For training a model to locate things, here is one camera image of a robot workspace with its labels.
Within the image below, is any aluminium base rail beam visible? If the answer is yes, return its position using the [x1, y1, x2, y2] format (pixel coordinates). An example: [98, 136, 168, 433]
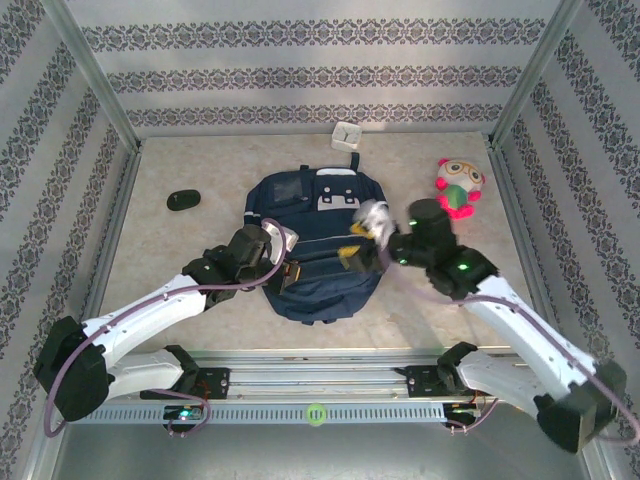
[47, 347, 594, 404]

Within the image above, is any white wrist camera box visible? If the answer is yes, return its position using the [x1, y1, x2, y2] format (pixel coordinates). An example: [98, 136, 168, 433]
[262, 222, 300, 264]
[352, 199, 394, 246]

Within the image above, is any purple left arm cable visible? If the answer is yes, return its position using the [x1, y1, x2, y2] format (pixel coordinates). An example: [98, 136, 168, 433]
[43, 217, 301, 439]

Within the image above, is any pink plush toy with glasses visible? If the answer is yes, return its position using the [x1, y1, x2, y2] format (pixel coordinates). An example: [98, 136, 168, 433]
[433, 157, 485, 221]

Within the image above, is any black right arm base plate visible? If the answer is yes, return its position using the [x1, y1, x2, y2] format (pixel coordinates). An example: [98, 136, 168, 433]
[404, 364, 496, 399]

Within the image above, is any grey slotted cable duct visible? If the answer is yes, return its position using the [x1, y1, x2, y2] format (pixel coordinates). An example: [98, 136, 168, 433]
[67, 403, 446, 426]

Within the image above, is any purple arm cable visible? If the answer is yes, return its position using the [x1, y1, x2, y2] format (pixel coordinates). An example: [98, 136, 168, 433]
[377, 244, 640, 446]
[43, 217, 301, 439]

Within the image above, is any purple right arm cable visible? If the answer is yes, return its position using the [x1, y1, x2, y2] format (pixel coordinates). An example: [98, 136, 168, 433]
[377, 244, 640, 446]

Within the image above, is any navy blue backpack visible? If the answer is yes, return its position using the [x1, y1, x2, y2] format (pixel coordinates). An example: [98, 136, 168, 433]
[243, 152, 389, 326]

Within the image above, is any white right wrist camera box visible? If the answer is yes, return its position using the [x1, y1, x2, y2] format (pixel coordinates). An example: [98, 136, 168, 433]
[352, 199, 394, 246]

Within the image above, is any aluminium side rail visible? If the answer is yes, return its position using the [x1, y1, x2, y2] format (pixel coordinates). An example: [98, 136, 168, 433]
[67, 142, 144, 364]
[484, 134, 571, 359]

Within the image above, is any white square clock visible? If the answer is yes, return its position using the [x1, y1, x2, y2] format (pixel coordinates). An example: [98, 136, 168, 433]
[330, 121, 363, 152]

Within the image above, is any black oval computer mouse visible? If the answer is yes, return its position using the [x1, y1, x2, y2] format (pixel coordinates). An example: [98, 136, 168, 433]
[166, 188, 202, 212]

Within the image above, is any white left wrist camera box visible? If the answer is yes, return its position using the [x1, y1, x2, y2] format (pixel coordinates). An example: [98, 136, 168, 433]
[262, 222, 300, 264]

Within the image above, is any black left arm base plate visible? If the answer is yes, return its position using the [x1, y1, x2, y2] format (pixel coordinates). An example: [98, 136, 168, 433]
[139, 367, 231, 400]

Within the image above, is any aluminium upright post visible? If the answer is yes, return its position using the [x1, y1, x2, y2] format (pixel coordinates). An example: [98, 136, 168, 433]
[487, 0, 584, 149]
[39, 0, 141, 151]

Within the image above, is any small circuit board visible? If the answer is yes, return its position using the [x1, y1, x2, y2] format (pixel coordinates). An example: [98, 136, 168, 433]
[443, 402, 485, 420]
[163, 404, 206, 422]

